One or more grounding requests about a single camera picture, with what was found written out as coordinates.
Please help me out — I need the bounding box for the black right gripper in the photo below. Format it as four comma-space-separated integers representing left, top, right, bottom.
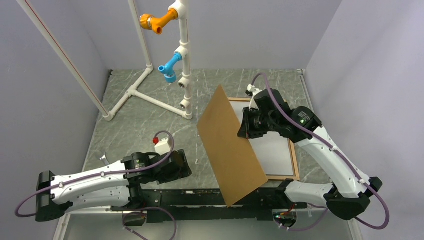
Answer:
237, 105, 278, 139

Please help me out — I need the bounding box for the glossy room photo print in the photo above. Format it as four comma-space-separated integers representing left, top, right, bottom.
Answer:
230, 100, 296, 177

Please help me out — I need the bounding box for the brown backing board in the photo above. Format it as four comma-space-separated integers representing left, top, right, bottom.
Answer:
197, 85, 268, 208

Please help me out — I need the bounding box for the wooden picture frame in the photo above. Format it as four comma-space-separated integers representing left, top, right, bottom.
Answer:
226, 97, 300, 181

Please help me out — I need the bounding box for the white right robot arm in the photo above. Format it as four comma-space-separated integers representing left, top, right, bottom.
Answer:
237, 87, 383, 221

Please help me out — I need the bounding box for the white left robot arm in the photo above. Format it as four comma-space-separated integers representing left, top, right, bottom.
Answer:
35, 149, 192, 222

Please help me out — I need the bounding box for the white PVC pipe stand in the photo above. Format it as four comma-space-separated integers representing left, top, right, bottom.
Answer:
16, 0, 194, 122

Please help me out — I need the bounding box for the blue pipe nozzle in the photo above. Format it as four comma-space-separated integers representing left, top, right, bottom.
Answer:
157, 52, 183, 83

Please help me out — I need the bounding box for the orange pipe nozzle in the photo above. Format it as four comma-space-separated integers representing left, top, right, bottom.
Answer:
139, 8, 179, 35

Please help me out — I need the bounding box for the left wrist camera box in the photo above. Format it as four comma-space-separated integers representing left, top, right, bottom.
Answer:
152, 137, 172, 156

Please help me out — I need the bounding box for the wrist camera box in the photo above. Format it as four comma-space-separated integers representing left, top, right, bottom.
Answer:
152, 137, 172, 156
246, 84, 262, 110

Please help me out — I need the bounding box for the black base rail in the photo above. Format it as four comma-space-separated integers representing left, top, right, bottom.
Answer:
110, 187, 308, 224

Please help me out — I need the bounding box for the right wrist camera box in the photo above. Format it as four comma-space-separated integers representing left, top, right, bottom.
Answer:
246, 84, 262, 110

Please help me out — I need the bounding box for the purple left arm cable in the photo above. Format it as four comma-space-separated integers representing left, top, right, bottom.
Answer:
14, 130, 178, 240

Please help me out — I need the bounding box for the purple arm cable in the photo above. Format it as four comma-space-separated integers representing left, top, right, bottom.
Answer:
14, 130, 178, 240
251, 72, 391, 233

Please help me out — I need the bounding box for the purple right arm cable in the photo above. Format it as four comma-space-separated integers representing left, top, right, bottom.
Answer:
251, 72, 391, 233

